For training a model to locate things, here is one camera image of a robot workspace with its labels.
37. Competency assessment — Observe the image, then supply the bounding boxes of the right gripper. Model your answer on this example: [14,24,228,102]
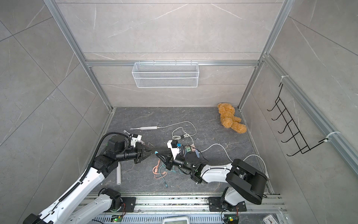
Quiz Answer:
[158,151,196,173]

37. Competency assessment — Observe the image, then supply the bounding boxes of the teal charging cable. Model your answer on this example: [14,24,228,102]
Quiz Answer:
[154,150,178,188]

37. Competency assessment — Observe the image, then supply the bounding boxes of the white charging cable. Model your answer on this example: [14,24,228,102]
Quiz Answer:
[158,121,198,146]

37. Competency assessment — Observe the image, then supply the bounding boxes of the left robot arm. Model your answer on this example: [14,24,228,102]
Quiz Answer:
[23,132,153,224]

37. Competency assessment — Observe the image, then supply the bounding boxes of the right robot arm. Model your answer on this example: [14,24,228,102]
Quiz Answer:
[155,152,268,209]

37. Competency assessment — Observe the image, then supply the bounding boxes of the brown teddy bear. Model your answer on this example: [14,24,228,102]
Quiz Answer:
[217,103,247,134]

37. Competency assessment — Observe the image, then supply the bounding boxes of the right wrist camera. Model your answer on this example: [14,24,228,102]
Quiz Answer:
[167,140,182,159]

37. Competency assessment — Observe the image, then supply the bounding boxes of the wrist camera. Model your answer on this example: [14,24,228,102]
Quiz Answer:
[129,134,143,147]
[167,140,182,159]

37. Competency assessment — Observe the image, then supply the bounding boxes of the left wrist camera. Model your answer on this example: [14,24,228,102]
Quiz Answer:
[129,134,143,147]

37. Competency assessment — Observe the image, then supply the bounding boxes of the power strip white cord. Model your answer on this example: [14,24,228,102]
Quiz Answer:
[200,143,269,180]

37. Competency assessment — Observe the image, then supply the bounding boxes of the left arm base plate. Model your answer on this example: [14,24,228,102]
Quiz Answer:
[109,197,137,212]

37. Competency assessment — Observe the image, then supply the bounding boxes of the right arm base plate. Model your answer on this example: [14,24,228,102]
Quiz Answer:
[207,197,247,212]

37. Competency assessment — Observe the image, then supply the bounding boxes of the white wire mesh basket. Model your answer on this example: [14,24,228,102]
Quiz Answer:
[132,62,200,88]

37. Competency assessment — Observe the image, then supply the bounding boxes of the black wall hook rack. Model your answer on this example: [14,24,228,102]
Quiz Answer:
[267,83,329,157]

